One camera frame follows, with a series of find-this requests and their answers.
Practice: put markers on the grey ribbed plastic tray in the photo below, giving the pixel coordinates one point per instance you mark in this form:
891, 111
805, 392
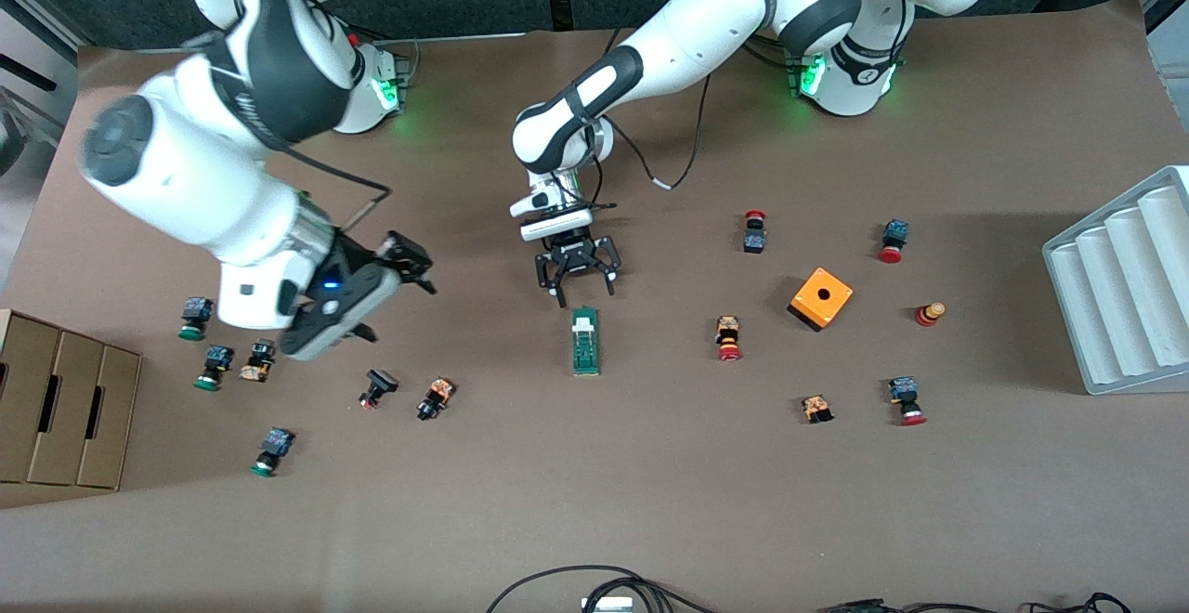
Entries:
1124, 288

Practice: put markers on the red mushroom button blue block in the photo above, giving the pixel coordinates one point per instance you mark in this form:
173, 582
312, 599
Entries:
895, 232
904, 392

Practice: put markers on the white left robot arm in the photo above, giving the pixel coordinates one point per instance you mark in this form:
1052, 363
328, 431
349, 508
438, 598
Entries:
706, 28

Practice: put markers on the black square pushbutton red base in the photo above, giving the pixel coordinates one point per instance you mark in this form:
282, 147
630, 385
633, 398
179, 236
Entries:
381, 381

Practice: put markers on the red mushroom button orange block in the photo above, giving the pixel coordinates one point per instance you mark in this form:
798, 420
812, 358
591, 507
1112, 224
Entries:
727, 330

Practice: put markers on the red pushbutton black contact block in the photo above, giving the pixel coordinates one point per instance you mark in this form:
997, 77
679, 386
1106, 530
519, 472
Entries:
754, 241

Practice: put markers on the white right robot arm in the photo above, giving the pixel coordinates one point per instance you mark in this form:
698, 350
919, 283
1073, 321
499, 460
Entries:
186, 167

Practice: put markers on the brown paper table cover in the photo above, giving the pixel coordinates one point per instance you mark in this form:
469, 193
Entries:
594, 483

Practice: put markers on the green terminal block rail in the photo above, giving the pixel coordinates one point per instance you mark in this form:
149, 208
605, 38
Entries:
585, 353

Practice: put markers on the brown cardboard divider box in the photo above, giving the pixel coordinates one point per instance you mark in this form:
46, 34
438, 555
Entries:
65, 409

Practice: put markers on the green pushbutton blue contact block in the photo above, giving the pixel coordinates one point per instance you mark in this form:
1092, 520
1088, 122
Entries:
195, 314
216, 360
276, 444

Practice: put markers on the small orange contact block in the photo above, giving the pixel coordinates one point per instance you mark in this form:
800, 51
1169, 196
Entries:
816, 408

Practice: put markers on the small white device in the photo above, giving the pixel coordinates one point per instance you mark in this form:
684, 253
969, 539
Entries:
607, 605

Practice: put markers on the orange button enclosure box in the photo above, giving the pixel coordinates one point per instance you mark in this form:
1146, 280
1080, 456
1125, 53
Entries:
808, 302

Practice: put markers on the red yellow button head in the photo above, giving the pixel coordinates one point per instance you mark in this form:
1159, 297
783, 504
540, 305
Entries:
927, 315

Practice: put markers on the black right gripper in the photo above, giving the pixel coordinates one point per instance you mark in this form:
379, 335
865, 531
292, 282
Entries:
364, 261

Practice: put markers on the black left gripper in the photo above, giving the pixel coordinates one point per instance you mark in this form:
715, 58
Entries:
575, 259

